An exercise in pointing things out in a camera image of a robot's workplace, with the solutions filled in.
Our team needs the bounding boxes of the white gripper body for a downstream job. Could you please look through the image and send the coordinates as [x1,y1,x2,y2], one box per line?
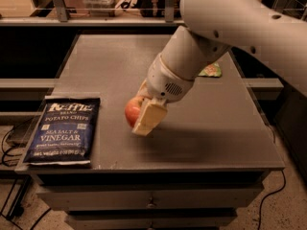
[146,54,194,103]

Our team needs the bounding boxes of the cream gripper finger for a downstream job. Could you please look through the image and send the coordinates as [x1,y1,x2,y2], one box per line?
[137,80,151,99]
[132,98,168,136]

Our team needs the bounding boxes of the red apple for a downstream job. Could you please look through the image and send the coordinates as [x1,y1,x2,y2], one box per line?
[125,96,144,127]

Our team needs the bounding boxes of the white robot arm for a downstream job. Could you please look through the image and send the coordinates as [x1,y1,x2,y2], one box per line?
[132,0,307,136]

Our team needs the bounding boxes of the green snack bag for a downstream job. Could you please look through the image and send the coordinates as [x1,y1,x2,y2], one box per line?
[199,62,222,78]

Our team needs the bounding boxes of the blue Kettle chip bag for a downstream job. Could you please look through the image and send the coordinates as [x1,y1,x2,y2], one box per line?
[24,98,101,165]

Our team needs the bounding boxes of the grey drawer cabinet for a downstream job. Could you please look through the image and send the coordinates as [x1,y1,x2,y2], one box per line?
[17,34,284,230]

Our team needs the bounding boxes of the black backpack on shelf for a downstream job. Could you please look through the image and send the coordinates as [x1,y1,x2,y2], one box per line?
[135,0,180,18]

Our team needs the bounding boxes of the metal drawer knob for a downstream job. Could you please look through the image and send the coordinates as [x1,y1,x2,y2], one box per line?
[147,198,156,209]

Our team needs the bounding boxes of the grey metal shelf rail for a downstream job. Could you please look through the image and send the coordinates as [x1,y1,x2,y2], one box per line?
[0,0,307,28]

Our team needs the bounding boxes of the black cable right floor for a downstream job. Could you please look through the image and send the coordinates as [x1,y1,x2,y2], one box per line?
[256,170,287,230]

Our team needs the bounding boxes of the black cables left floor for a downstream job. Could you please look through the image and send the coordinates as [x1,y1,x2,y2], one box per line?
[0,117,52,230]

